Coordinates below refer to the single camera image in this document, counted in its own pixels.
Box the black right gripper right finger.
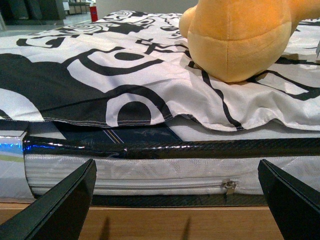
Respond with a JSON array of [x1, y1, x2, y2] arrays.
[[258, 159, 320, 240]]

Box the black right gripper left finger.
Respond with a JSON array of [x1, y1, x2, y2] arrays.
[[0, 159, 97, 240]]

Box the metal mattress zipper pull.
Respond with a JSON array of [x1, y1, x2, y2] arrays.
[[222, 179, 237, 202]]

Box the white mattress with black trim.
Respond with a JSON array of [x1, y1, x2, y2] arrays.
[[22, 116, 320, 208]]

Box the black and white patterned duvet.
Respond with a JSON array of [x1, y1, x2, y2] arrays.
[[0, 10, 320, 132]]

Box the orange plush toy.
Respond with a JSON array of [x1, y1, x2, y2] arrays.
[[179, 0, 320, 83]]

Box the red cylindrical bin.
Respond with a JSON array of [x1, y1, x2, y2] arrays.
[[90, 6, 98, 22]]

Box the wooden bed frame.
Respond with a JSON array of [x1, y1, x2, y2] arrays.
[[0, 201, 320, 240]]

